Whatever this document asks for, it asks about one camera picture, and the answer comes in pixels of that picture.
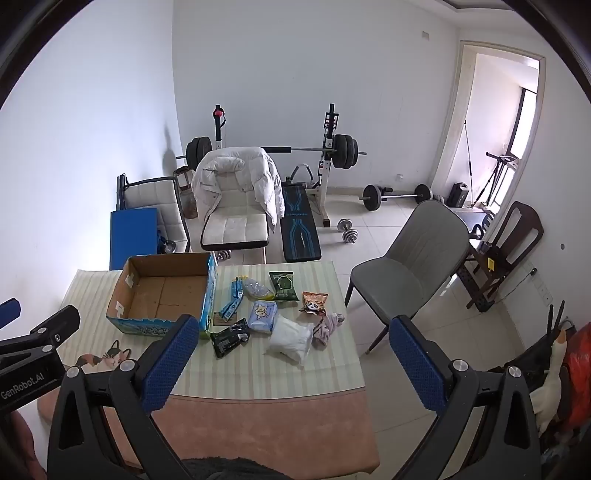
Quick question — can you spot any white barbell rack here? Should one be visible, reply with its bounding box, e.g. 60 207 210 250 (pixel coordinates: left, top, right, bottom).
210 104 338 229

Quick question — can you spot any pink cloth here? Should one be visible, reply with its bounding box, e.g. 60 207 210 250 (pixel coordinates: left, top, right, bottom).
310 312 345 349

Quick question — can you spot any white padded chair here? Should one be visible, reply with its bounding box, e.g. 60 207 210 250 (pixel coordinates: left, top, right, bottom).
115 174 191 254
199 148 282 252

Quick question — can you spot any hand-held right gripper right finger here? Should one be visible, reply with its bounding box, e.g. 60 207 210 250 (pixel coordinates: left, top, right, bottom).
389 315 542 480

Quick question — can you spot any black router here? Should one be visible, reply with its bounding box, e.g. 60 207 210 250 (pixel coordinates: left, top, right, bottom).
547 300 575 337

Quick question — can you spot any green snack packet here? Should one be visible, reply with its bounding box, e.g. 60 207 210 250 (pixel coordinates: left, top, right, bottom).
269 271 299 302

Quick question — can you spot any white puffer jacket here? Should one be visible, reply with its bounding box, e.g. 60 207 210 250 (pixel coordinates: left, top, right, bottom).
191 147 286 227

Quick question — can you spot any dark fuzzy cloth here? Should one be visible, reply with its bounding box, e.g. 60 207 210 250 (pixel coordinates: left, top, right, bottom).
182 457 282 480

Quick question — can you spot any white plastic bag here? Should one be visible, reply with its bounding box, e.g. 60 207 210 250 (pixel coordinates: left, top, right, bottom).
264 315 315 368

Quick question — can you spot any dark wooden chair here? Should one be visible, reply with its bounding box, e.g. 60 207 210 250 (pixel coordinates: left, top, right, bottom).
455 200 544 312

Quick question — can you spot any black bag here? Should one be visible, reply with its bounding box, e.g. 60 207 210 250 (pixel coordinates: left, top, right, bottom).
489 330 568 384

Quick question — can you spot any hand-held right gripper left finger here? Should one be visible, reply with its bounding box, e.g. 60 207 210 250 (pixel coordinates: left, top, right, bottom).
47 314 200 480

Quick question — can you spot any treadmill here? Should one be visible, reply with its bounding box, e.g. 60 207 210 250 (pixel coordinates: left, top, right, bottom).
471 151 522 208

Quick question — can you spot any small black barbell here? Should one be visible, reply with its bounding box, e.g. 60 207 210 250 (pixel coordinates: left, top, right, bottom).
359 184 435 213

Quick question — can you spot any cardboard box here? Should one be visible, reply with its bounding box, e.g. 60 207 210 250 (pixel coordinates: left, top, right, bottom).
106 252 219 340

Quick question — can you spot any grey chair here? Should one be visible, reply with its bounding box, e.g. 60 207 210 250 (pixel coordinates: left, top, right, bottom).
344 199 472 355

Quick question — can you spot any blue folded mat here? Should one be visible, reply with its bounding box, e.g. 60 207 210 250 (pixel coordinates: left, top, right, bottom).
109 208 160 271

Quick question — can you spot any orange panda snack packet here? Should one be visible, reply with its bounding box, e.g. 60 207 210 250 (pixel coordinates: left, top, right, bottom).
299 292 329 317

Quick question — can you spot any black snack packet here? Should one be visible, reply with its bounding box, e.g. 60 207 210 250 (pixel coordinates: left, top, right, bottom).
210 318 251 358

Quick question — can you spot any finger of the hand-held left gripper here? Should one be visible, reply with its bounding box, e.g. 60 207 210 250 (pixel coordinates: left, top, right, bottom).
0 298 22 329
0 305 81 358

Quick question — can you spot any white goose plush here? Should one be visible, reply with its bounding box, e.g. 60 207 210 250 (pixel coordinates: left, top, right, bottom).
529 329 568 437

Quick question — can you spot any person's left forearm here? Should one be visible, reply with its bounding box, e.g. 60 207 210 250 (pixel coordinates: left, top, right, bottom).
0 408 47 480

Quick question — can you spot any light blue tissue packet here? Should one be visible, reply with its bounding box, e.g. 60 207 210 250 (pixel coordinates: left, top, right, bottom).
248 301 279 333

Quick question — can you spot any barbell with black plates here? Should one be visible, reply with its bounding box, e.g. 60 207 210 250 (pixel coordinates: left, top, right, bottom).
175 134 368 169

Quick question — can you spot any cat print mat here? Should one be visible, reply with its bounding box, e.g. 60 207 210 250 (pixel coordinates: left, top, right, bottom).
74 340 137 372

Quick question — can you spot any pink tablecloth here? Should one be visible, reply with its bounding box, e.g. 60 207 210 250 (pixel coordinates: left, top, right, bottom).
37 388 380 476

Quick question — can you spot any dark plastic stool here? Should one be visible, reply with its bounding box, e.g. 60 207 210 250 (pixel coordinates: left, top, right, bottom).
466 210 496 241

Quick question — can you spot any steel mesh scrubber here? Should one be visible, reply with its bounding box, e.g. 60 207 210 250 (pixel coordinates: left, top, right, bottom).
243 277 274 300

